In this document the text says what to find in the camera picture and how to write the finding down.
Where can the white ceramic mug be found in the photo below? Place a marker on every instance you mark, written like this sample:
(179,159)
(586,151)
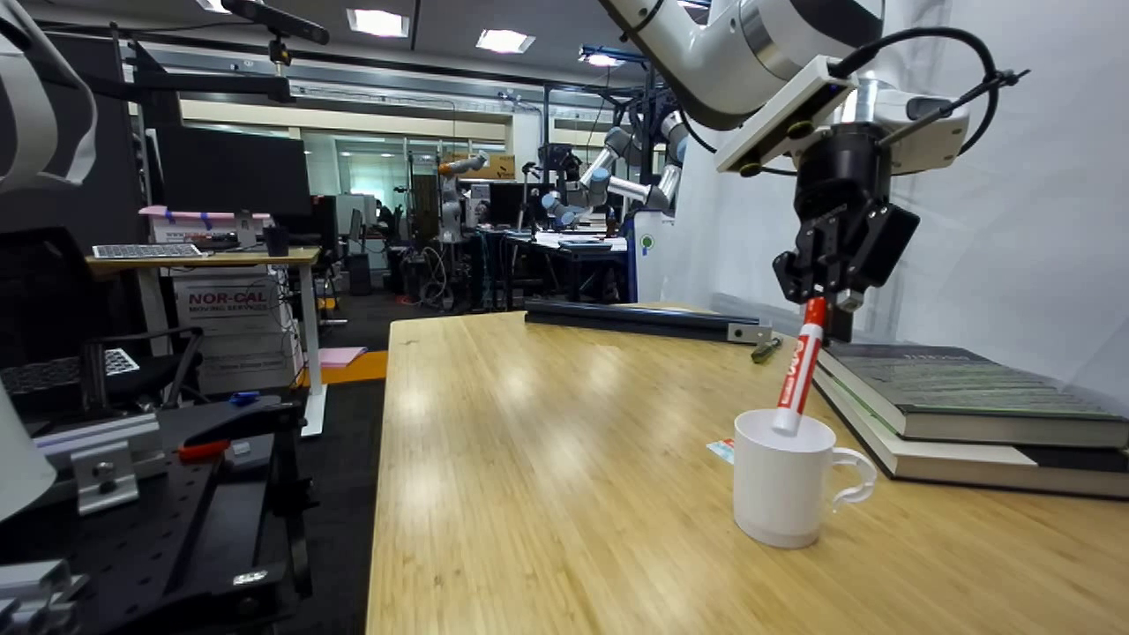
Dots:
(786,480)

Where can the black breadboard mounting plate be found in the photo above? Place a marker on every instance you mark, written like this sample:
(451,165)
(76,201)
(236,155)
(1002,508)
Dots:
(216,543)

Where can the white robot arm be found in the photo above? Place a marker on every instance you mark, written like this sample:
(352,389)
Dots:
(746,58)

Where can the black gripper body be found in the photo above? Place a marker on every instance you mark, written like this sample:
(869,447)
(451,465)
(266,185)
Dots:
(850,233)

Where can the small red white label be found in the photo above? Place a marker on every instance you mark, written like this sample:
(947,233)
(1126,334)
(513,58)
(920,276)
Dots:
(719,449)

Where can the small dark metal tool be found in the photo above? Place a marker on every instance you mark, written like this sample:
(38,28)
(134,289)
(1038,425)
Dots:
(763,349)

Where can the standing desk with keyboard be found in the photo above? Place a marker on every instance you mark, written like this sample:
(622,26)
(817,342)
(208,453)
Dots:
(245,286)

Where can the white backdrop curtain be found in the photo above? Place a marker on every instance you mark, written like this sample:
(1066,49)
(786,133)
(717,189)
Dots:
(1020,243)

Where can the long black metal bar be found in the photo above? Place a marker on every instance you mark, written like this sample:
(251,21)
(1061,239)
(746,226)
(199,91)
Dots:
(651,322)

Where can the upper grey hardcover book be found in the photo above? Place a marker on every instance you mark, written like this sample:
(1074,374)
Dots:
(947,394)

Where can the red Expo marker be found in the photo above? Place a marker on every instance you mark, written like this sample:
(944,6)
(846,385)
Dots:
(799,374)

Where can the grey background robot arm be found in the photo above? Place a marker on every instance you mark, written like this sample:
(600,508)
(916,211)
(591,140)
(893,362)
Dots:
(618,174)

